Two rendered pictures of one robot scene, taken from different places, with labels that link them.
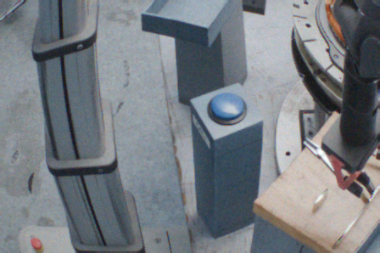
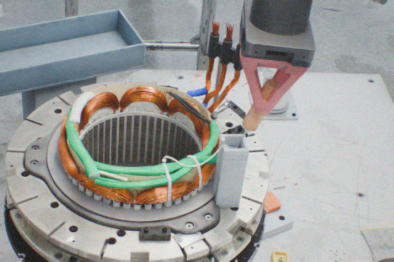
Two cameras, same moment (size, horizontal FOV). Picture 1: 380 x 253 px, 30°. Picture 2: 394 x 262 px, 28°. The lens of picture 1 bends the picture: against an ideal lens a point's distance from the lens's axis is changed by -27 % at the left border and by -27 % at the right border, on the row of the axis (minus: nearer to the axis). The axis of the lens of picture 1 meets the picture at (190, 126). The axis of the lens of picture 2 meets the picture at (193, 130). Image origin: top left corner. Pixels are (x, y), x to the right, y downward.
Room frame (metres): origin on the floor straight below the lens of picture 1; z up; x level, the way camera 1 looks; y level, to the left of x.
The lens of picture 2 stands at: (0.31, -0.75, 1.74)
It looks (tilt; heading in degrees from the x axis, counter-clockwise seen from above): 40 degrees down; 32
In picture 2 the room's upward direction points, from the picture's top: 7 degrees clockwise
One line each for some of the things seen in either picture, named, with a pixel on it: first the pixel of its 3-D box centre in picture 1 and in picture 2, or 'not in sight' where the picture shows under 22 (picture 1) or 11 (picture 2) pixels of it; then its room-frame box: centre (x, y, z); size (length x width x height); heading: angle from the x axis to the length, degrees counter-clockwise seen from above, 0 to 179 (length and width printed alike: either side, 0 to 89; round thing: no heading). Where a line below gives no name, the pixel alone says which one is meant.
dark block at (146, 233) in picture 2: not in sight; (155, 232); (0.78, -0.42, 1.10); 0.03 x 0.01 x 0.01; 132
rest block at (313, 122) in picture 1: (315, 121); not in sight; (0.88, -0.21, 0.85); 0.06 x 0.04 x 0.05; 178
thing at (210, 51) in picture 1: (210, 31); (58, 112); (1.01, -0.04, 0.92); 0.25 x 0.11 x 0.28; 152
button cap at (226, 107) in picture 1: (227, 105); not in sight; (0.75, -0.05, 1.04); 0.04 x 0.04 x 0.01
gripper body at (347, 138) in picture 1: (359, 116); not in sight; (0.54, -0.19, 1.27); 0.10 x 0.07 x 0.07; 135
